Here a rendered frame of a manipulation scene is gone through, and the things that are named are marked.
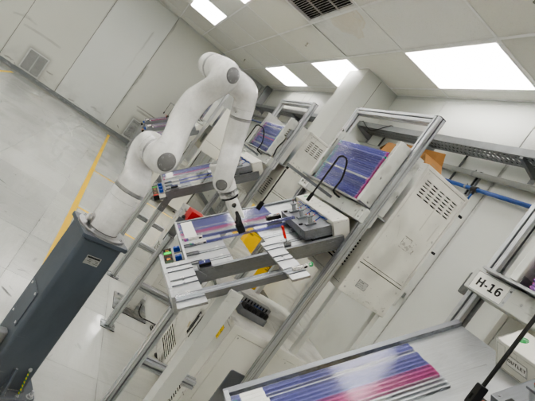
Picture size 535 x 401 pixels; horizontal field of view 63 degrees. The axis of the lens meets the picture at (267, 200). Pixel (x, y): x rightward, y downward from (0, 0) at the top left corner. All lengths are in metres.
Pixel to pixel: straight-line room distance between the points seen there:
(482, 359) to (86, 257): 1.31
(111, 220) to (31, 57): 9.14
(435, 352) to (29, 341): 1.39
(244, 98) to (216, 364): 1.17
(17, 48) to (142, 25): 2.54
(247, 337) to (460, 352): 1.03
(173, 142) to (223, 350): 0.97
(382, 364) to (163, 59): 9.72
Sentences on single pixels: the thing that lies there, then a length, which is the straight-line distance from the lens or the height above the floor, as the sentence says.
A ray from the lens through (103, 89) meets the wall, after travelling 10.54.
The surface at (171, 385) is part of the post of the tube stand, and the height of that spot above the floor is 0.39.
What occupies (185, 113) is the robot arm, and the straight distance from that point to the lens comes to 1.65.
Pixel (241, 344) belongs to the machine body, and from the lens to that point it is 2.09.
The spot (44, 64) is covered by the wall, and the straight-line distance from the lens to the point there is 10.67.
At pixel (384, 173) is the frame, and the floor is 1.55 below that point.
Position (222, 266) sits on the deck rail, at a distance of 1.89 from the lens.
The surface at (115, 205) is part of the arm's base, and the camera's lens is 1.69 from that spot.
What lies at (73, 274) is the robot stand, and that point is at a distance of 1.75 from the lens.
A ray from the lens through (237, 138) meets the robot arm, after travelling 1.79.
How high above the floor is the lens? 1.22
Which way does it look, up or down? 2 degrees down
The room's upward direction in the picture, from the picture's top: 36 degrees clockwise
